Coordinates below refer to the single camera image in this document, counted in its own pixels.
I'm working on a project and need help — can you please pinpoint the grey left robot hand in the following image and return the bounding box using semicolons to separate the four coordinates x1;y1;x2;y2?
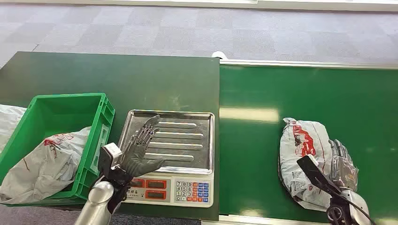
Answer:
117;115;166;178

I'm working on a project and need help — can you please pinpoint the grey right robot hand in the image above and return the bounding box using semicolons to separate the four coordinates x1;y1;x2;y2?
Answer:
328;139;359;192

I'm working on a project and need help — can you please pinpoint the grey courier bag red logo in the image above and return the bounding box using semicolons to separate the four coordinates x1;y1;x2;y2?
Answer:
277;117;360;212

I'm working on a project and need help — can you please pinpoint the green conveyor belt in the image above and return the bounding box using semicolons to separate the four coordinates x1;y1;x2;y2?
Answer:
219;63;398;225

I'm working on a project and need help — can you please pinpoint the white conveyor end cap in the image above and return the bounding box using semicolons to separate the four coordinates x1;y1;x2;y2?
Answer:
211;50;229;60

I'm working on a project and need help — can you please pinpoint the white electronic scale body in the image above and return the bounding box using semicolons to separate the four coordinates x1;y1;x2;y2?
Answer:
122;169;214;208

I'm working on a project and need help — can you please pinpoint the steel scale tray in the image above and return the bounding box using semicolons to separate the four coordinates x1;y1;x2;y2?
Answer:
117;109;215;175

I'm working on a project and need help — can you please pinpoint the green plastic crate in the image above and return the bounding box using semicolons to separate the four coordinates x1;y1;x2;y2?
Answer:
0;92;115;208

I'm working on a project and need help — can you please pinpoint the white courier bag red print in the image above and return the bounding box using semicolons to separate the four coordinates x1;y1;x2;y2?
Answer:
0;126;92;205

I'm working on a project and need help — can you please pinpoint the plain white plastic bag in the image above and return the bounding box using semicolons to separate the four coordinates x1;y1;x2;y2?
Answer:
0;104;27;153

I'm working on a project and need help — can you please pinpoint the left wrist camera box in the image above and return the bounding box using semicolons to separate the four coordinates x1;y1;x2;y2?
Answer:
98;142;123;179

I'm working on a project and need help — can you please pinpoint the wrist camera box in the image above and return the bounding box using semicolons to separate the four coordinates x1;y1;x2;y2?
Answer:
296;154;342;196
98;142;123;179

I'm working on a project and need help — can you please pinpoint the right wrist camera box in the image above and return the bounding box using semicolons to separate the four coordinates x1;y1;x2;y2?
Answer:
296;154;342;196

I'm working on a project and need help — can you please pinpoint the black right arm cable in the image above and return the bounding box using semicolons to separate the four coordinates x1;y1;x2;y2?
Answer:
329;191;377;225

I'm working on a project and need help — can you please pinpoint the aluminium conveyor side rail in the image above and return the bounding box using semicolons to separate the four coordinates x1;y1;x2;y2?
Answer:
201;215;330;225
219;59;398;70

